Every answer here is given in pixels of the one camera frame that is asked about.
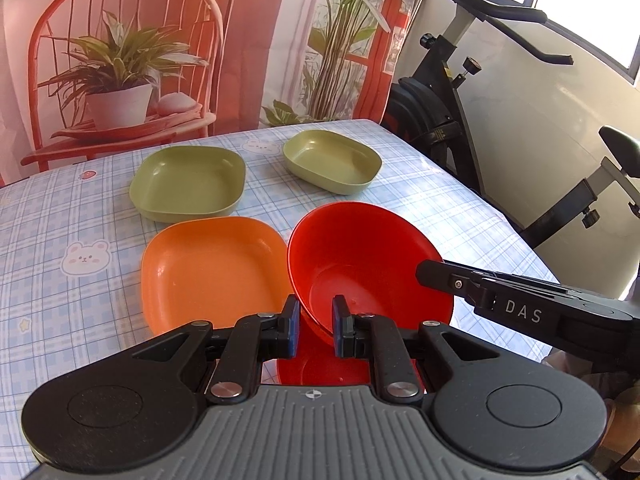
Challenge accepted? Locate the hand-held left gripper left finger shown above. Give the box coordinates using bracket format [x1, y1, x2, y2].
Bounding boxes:
[132, 295, 301, 405]

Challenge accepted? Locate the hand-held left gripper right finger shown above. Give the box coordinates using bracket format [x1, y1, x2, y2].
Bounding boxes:
[332, 295, 501, 404]

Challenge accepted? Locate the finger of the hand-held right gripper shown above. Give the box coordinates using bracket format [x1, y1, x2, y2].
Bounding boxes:
[416, 259, 501, 307]

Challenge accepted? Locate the red bowl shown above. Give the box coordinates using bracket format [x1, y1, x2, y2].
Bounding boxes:
[287, 201, 455, 346]
[276, 310, 373, 387]

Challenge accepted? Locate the orange plate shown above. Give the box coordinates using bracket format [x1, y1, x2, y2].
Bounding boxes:
[141, 216, 291, 337]

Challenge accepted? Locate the black exercise bike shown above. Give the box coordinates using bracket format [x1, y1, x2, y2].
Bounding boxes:
[380, 0, 640, 251]

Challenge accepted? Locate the green bowl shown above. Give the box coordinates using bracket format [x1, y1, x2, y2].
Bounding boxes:
[283, 129, 383, 196]

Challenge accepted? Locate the green plate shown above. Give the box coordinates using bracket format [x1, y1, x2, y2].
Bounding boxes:
[129, 146, 247, 223]

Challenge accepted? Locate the checked blue tablecloth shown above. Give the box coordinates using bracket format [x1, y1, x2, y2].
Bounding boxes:
[0, 119, 561, 471]

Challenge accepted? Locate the printed backdrop cloth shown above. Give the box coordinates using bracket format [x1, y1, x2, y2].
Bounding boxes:
[0, 0, 431, 188]

